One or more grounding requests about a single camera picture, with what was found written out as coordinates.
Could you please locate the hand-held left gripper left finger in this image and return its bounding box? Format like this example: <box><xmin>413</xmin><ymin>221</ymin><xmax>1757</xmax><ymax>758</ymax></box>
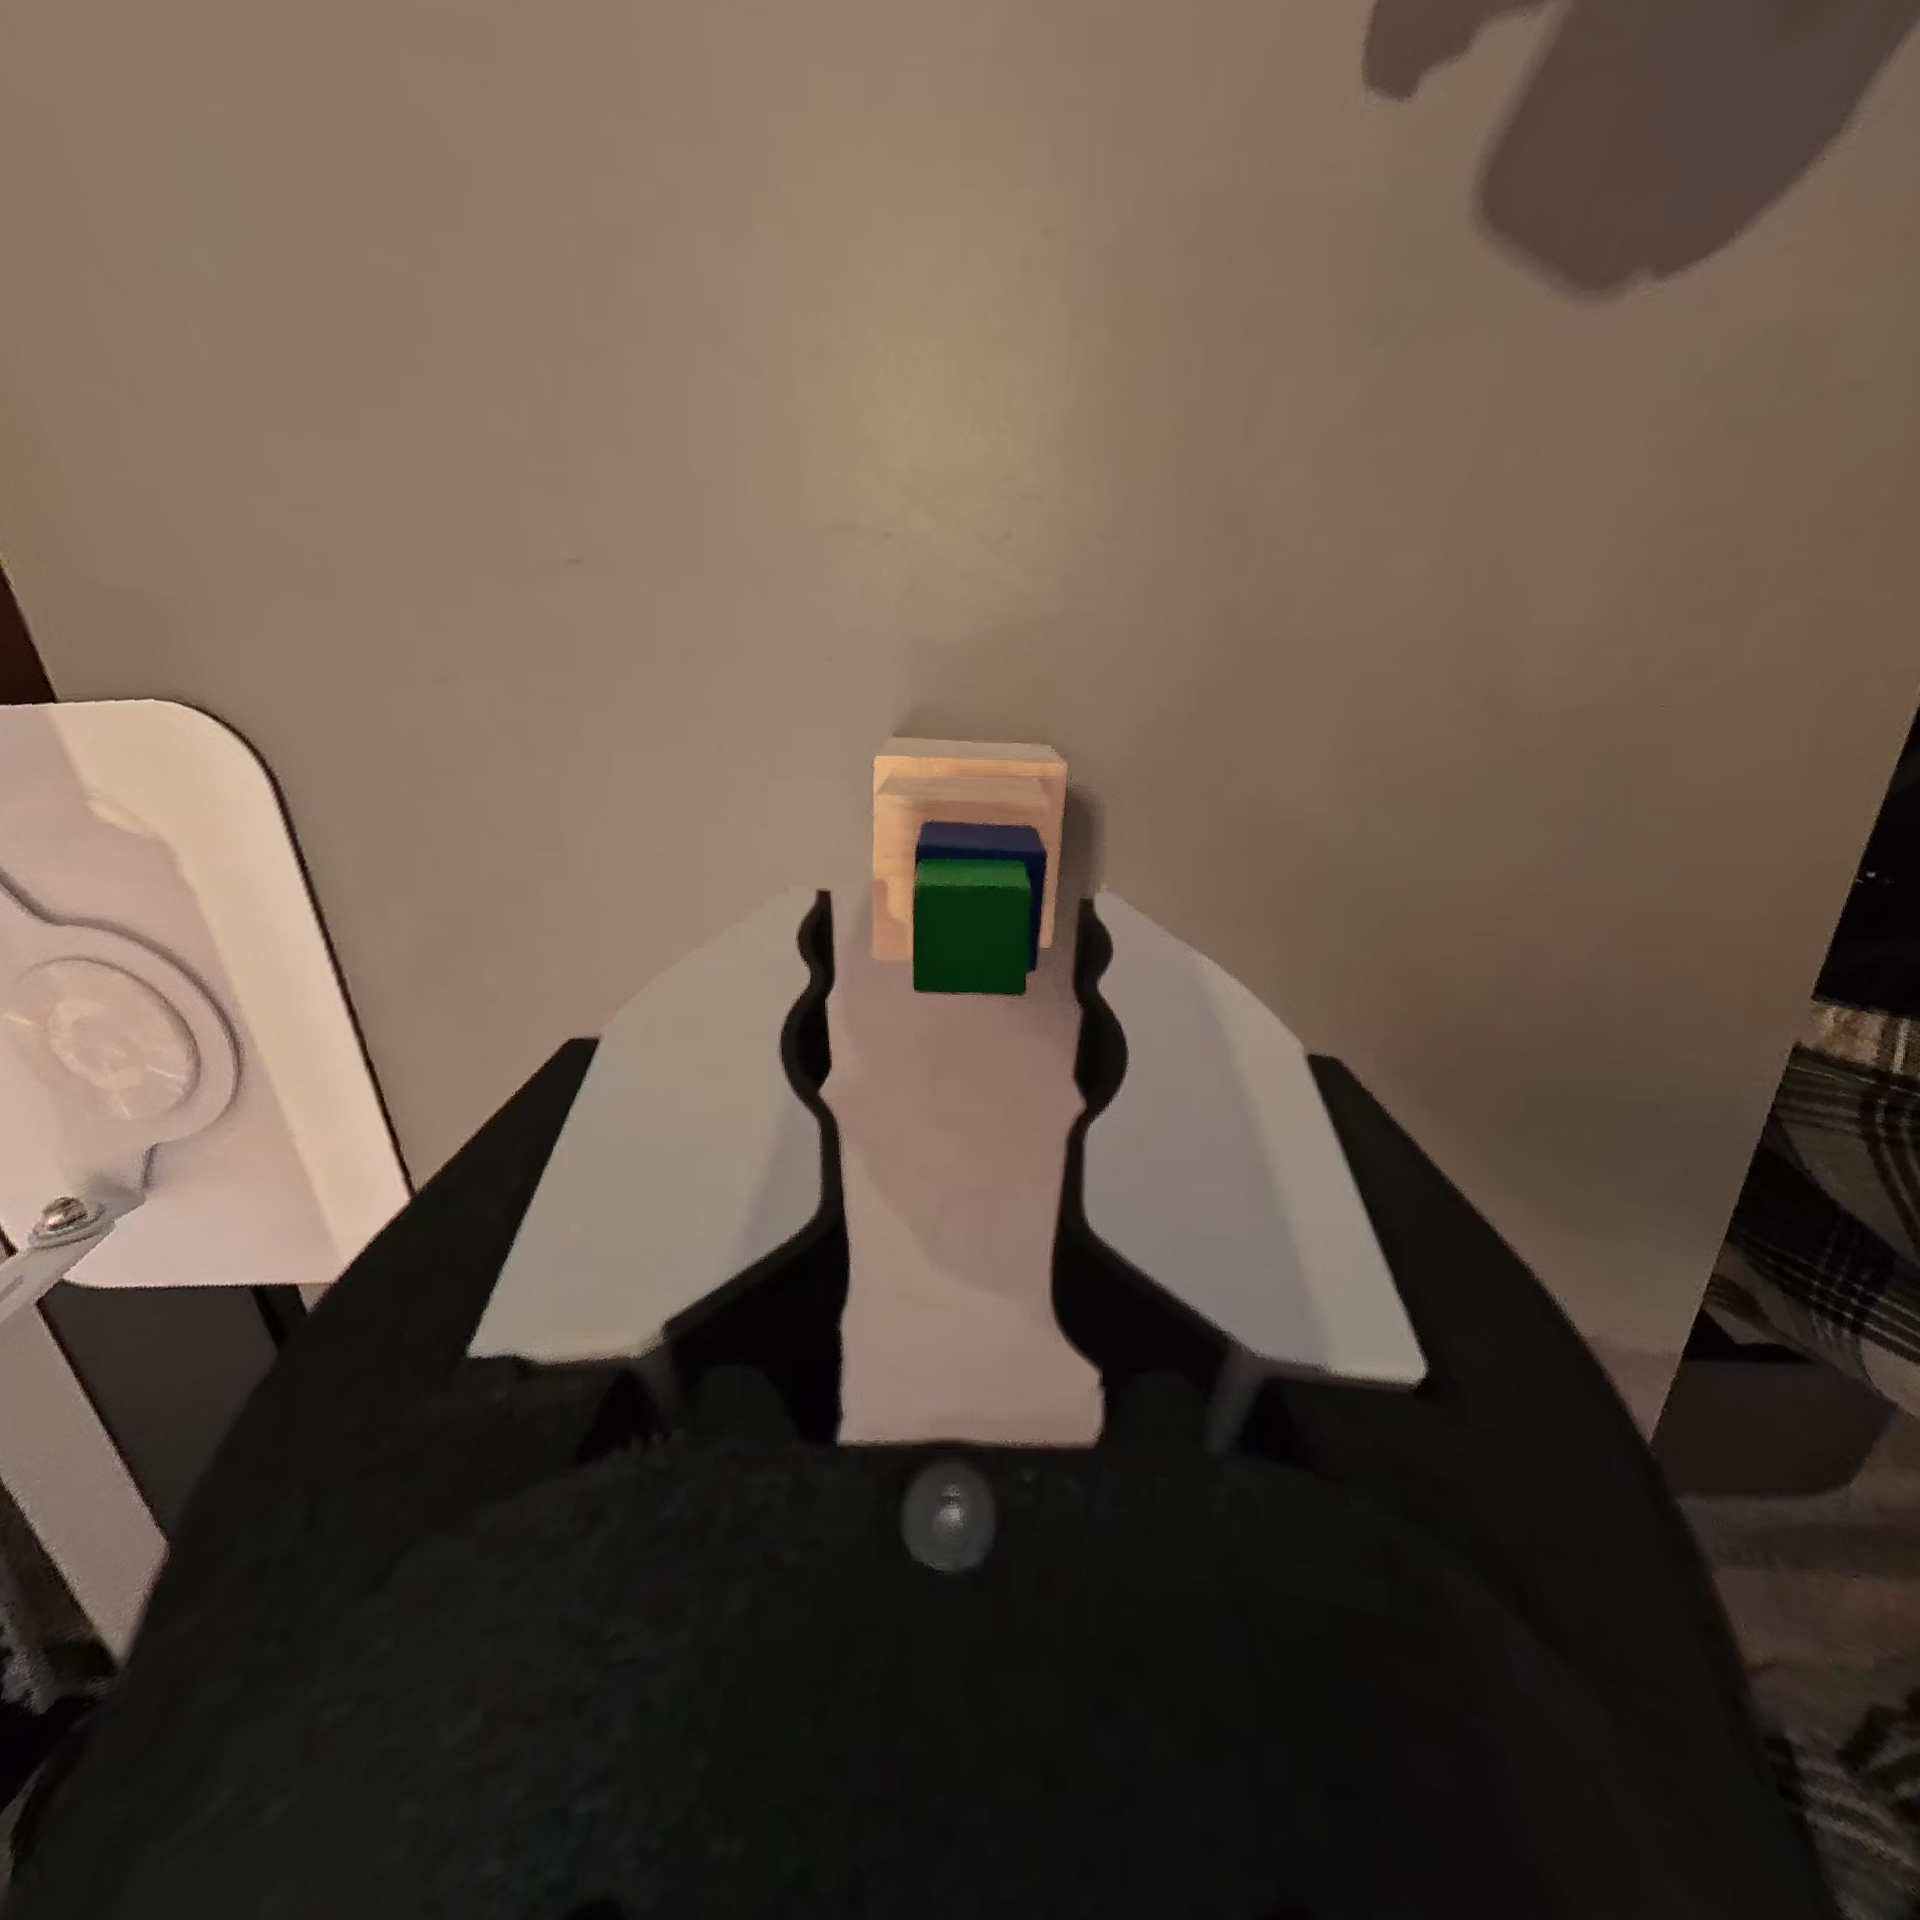
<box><xmin>468</xmin><ymin>887</ymin><xmax>854</xmax><ymax>1445</ymax></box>

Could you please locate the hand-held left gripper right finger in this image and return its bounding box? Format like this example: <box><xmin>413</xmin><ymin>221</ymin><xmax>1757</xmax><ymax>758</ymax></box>
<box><xmin>1048</xmin><ymin>892</ymin><xmax>1427</xmax><ymax>1449</ymax></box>

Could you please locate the small green wooden cube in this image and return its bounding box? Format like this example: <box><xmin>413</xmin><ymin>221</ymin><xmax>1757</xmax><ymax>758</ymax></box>
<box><xmin>912</xmin><ymin>857</ymin><xmax>1038</xmax><ymax>995</ymax></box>

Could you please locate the medium natural wooden cube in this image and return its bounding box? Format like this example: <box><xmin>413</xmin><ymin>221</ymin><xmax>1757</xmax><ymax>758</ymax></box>
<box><xmin>881</xmin><ymin>772</ymin><xmax>1057</xmax><ymax>963</ymax></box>

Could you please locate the blue wooden cube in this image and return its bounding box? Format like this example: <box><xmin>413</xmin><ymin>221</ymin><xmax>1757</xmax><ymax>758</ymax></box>
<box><xmin>913</xmin><ymin>820</ymin><xmax>1048</xmax><ymax>963</ymax></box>

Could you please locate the large natural wooden cube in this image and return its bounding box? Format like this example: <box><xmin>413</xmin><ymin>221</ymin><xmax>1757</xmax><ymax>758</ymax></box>
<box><xmin>872</xmin><ymin>739</ymin><xmax>1069</xmax><ymax>964</ymax></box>

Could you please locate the white mount plate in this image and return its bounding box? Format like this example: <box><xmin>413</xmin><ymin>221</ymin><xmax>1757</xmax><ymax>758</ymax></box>
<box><xmin>0</xmin><ymin>696</ymin><xmax>413</xmax><ymax>1321</ymax></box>

